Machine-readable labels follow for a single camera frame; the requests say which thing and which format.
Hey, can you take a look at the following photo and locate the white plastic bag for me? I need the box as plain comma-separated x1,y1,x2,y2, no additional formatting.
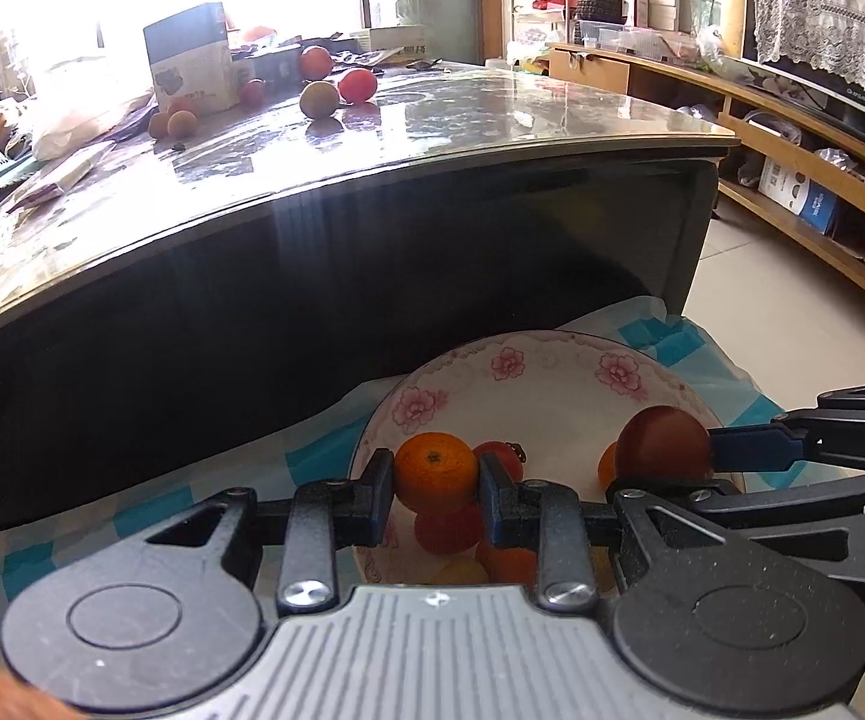
28,89,151,163

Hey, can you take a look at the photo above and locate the dark glass-top coffee table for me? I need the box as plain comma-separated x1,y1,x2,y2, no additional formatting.
0,68,735,530

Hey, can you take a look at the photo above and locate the small red fruit on table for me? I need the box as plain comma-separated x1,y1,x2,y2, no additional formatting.
238,78,265,109

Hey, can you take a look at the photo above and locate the yellow fruit on table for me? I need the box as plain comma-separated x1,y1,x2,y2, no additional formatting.
299,80,340,121

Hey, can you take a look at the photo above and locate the white floral rimmed bowl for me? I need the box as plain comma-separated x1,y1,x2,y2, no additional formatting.
350,330,720,500

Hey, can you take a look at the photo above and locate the yellow-green small fruit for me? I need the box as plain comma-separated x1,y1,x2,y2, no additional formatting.
430,556,489,587

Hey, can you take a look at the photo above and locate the orange fruit on table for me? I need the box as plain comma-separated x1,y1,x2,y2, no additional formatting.
299,46,334,82

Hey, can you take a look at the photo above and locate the grey white carton box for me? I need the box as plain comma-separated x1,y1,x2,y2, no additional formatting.
143,2,239,115

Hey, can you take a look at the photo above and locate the small round orange mandarin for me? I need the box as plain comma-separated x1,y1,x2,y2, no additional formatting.
394,433,478,515

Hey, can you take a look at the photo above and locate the small peach fruit on table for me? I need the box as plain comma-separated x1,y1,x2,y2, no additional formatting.
148,112,169,140

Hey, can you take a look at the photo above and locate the dark red passion fruit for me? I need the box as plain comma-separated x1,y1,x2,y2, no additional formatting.
615,405,712,481

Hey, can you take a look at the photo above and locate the blue white box on shelf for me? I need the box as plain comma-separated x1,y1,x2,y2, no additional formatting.
758,158,839,236

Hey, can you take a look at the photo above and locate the large orange mandarin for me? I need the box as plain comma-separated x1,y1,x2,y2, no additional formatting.
475,539,538,590

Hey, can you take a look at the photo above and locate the red tomato with stem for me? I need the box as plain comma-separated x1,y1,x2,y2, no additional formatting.
473,440,527,483

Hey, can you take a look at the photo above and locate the blue white checkered cloth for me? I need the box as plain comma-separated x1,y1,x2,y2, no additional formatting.
0,294,865,720

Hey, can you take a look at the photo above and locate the wooden tv cabinet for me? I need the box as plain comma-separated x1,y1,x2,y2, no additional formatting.
548,44,865,291

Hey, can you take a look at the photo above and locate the oval orange mandarin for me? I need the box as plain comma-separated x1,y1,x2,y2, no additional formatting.
597,442,618,491

